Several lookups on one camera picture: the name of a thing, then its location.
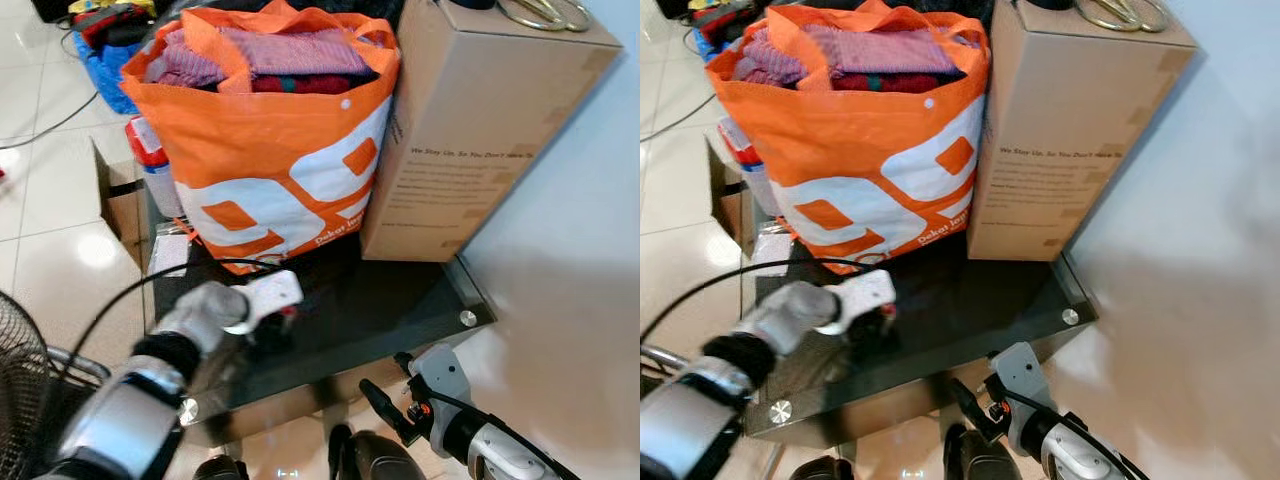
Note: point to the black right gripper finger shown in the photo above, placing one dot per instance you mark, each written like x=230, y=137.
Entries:
x=970, y=403
x=382, y=405

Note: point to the pink knitted cloth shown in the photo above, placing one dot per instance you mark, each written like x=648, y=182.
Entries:
x=290, y=50
x=870, y=50

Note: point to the tall brown cardboard box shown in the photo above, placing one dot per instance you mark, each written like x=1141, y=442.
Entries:
x=1060, y=150
x=470, y=150

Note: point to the black glass table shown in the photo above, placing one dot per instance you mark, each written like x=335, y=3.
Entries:
x=380, y=300
x=980, y=300

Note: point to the dark left robot leg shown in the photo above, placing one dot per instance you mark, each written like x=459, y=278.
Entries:
x=220, y=468
x=820, y=468

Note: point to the small black round object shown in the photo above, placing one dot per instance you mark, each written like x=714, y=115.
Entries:
x=1050, y=4
x=470, y=4

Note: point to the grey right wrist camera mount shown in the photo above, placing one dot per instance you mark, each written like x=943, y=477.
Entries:
x=1020, y=375
x=445, y=375

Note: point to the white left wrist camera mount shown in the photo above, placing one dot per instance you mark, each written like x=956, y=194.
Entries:
x=270, y=292
x=865, y=292

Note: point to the dark robot leg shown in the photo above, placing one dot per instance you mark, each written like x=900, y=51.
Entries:
x=985, y=460
x=220, y=468
x=380, y=460
x=820, y=468

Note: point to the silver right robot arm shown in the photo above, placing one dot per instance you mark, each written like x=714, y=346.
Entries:
x=1075, y=455
x=500, y=455

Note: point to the dark right robot leg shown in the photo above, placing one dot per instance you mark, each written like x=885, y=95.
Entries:
x=380, y=460
x=985, y=460

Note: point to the orange white shopping bag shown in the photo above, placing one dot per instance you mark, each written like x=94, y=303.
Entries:
x=850, y=140
x=250, y=140

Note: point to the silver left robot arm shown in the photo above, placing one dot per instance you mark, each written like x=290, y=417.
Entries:
x=690, y=420
x=120, y=420

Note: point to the dark red cloth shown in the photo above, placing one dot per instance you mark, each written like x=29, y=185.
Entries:
x=310, y=84
x=890, y=82

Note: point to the chrome tube frame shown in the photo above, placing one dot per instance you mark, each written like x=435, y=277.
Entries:
x=662, y=357
x=80, y=362

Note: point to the small white packet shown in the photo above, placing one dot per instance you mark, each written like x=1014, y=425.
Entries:
x=770, y=248
x=168, y=250

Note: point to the blue bag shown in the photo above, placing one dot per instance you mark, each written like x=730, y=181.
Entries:
x=705, y=45
x=105, y=80

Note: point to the red white container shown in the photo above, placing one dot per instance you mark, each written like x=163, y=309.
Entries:
x=150, y=150
x=740, y=150

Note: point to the red black bag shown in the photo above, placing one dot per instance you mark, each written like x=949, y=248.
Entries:
x=715, y=15
x=110, y=20

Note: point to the small open cardboard box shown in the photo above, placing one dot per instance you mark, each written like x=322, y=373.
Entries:
x=125, y=210
x=735, y=210

